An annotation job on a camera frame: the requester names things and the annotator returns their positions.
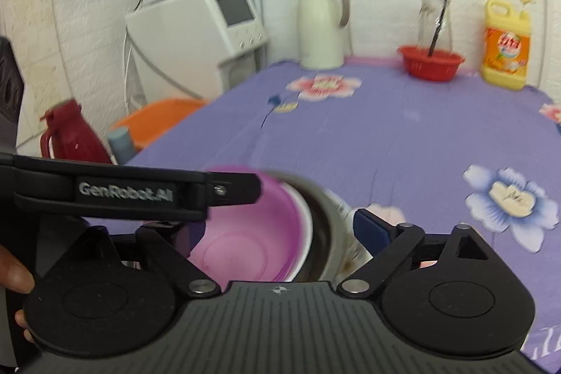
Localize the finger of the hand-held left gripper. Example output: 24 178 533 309
13 155 263 222

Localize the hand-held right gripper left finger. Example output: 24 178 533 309
88 220 221 298

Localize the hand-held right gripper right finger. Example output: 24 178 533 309
337 208 490 298

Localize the stainless steel bowl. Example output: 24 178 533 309
263 170 352 283

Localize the purple plastic bowl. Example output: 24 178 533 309
188 166 304 283

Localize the white ceramic bowl red pattern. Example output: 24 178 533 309
279 180 315 283

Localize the person's left hand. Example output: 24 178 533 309
0 245 36 343

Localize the orange plastic basin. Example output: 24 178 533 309
109 98 209 154

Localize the red thermos jug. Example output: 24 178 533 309
39 99 116 165

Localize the purple floral tablecloth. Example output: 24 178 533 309
103 56 561 373

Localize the white water dispenser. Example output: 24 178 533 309
125 0 271 104

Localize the red plastic basket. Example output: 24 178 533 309
397 45 466 83

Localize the cream thermos jug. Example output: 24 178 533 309
298 0 351 71

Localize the black stick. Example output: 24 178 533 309
427 0 452 57

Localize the yellow detergent bottle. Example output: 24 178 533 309
481 0 536 91

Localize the grey cable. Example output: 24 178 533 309
125 23 178 100

